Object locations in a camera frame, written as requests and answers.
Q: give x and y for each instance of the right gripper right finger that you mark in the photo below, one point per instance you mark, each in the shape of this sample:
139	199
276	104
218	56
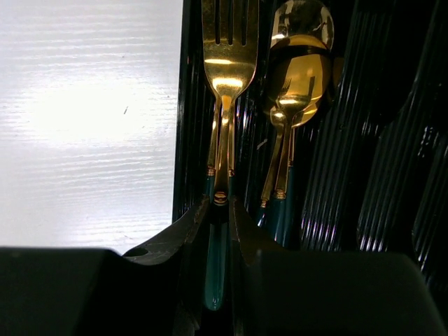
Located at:
257	277

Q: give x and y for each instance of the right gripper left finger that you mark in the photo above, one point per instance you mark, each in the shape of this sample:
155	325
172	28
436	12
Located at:
177	256

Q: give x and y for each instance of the gold fork green handle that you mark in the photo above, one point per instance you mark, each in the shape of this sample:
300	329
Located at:
231	149
230	31
213	147

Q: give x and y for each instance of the gold spoon green handle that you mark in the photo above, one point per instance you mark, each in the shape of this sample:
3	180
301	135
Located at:
309	112
303	18
298	73

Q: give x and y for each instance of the black cutlery tray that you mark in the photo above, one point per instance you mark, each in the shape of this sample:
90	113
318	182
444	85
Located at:
371	170

